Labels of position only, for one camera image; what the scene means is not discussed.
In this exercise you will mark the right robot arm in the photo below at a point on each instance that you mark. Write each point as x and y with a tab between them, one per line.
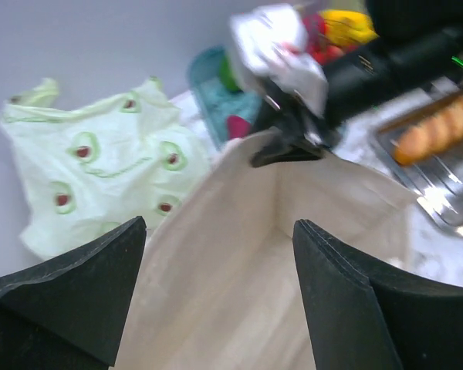
399	21

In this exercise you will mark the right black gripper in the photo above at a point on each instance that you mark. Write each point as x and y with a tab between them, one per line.
368	76

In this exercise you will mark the bread loaf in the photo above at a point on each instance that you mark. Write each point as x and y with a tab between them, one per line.
432	135

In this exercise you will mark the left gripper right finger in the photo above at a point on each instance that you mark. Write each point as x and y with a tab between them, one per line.
363	313

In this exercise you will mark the yellow banana bunch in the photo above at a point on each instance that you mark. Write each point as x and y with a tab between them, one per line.
343	27

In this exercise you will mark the green plastic grocery bag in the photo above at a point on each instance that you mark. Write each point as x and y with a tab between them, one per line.
86	171

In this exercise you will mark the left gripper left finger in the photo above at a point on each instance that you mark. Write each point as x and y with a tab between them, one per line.
69	312

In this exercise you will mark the metal tray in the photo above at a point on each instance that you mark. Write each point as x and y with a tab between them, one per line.
438	179

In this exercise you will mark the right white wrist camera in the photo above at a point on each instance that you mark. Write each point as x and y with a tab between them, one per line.
270	42

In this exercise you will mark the purple sweet potato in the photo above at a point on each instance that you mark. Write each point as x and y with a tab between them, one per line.
237	127

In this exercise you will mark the beige canvas tote bag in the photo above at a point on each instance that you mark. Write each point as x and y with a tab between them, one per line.
218	288

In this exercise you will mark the teal transparent plastic container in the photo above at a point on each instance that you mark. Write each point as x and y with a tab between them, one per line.
215	102

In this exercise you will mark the green bell pepper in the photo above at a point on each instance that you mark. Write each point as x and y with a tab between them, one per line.
227	77

